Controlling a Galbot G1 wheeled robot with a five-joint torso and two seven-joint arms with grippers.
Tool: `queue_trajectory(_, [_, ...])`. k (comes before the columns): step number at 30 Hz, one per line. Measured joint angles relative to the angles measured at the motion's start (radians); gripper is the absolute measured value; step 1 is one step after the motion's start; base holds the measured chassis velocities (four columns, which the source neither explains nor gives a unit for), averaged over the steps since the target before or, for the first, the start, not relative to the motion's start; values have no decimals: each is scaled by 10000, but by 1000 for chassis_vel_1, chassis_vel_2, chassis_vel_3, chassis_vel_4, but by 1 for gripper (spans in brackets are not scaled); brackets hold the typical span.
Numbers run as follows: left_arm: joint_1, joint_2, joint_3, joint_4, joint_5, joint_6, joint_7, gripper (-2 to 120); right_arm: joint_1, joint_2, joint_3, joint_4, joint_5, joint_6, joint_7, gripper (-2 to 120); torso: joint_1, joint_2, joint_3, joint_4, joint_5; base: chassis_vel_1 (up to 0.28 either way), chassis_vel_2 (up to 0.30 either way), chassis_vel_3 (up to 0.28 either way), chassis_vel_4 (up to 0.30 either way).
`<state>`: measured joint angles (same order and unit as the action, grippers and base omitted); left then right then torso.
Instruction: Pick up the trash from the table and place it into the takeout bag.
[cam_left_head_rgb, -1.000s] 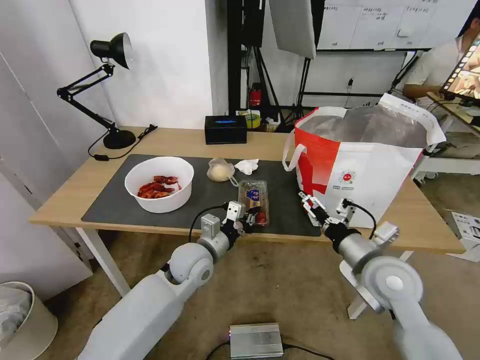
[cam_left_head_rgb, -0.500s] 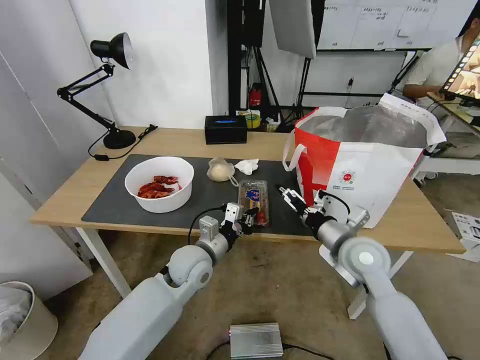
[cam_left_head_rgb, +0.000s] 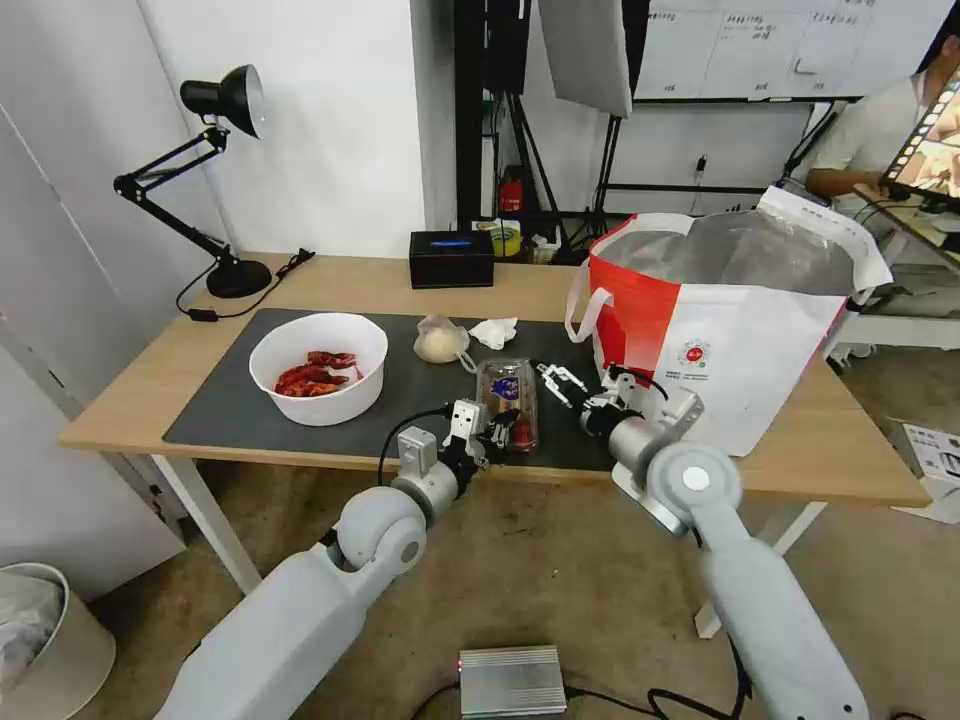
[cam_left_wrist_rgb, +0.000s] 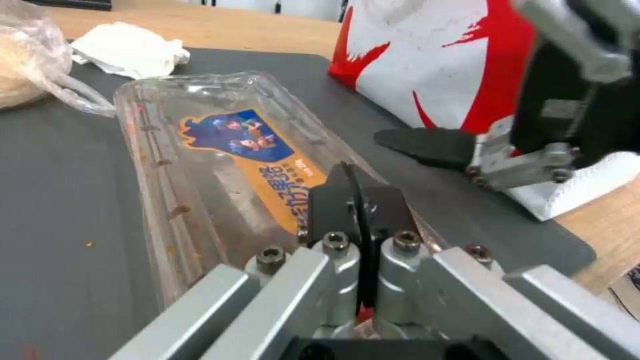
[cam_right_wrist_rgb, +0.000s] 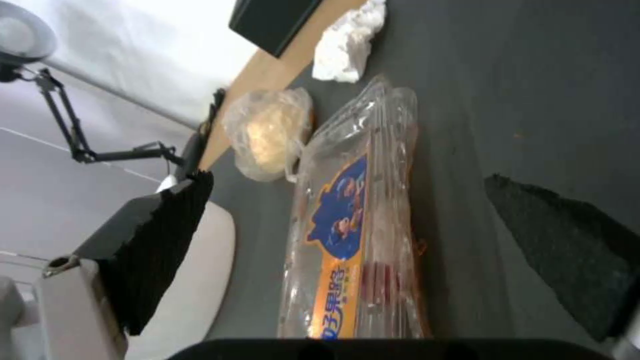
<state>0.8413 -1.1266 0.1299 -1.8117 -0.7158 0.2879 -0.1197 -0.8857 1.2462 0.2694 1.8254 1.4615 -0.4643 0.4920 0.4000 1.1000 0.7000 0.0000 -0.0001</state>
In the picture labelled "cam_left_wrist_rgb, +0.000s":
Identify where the crumpled white tissue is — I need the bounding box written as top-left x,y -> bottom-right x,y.
69,23 -> 192,80

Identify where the dark grey table mat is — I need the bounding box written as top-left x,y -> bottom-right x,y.
0,46 -> 598,360

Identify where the clear plastic bag with bread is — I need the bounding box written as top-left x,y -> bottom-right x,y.
0,0 -> 119,119

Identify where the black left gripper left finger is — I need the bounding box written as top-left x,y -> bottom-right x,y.
107,161 -> 362,360

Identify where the red and white takeout bag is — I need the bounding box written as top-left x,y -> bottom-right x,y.
327,0 -> 640,222

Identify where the black flat object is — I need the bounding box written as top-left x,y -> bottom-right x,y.
48,0 -> 114,12

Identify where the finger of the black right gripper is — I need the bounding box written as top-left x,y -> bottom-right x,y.
373,121 -> 584,190
512,0 -> 634,84

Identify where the clear plastic container blue label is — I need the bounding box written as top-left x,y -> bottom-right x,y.
113,73 -> 451,312

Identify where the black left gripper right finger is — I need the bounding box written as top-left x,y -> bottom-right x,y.
349,164 -> 640,360

